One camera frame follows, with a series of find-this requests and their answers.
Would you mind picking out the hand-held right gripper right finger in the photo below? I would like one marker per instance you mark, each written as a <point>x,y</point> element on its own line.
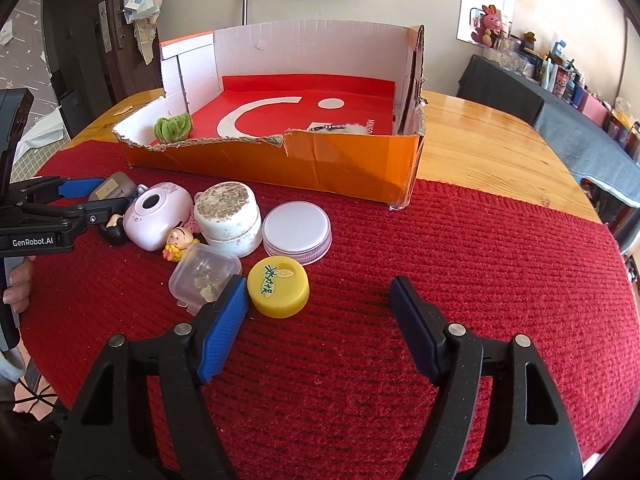
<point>412,320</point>

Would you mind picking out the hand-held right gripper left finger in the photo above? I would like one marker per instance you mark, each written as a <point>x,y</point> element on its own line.
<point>222,330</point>

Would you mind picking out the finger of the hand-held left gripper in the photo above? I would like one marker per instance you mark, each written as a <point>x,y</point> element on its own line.
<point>95,217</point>
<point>75,187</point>

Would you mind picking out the black-haired figurine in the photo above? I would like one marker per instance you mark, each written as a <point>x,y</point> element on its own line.
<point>116,234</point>

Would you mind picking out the grey rounded case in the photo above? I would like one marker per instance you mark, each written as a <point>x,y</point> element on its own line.
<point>117,185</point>

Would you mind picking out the small clear plastic container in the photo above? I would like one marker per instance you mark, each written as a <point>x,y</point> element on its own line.
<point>200,270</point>

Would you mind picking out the pale pink round device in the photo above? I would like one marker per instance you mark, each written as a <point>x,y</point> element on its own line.
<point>160,220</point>

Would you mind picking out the yellow bottle cap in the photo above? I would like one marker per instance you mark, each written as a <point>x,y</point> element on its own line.
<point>280,285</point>

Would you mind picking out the small cartoon child figurine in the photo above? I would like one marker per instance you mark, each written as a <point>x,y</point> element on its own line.
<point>180,240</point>

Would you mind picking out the white jar with speckled lid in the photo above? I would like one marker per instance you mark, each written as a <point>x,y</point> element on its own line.
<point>225,220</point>

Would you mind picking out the white round lid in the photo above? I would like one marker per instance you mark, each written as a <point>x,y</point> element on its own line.
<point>297,227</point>

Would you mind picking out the orange cardboard box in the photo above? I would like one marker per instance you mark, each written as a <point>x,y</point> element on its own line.
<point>340,170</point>

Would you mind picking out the person's left hand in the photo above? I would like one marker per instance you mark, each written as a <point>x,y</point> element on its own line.
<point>20,285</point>

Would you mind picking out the red knitted mat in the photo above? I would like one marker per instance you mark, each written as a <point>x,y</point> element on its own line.
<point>450,240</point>

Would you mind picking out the small pink clog charm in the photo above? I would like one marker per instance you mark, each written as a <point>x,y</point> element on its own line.
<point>192,222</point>

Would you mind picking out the green knitted toy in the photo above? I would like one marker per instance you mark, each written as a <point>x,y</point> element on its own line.
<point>172,127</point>

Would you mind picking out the dark wooden door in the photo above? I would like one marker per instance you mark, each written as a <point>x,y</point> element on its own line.
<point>80,35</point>

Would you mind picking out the metal door lock plate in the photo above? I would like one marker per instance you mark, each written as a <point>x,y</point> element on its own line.
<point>105,27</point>

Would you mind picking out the hanging plastic bags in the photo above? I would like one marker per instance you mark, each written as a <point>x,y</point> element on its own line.
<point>142,5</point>

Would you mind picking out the grey cloth covered sideboard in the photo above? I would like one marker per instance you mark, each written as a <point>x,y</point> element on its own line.
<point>565,120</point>

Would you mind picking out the clear glass mugs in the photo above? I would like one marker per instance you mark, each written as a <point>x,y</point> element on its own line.
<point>515,60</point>

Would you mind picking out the row of bottles and jars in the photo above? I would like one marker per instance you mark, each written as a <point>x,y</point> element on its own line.
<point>570,80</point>

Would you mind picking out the pink rabbit plush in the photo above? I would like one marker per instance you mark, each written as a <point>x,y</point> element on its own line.
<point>489,22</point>

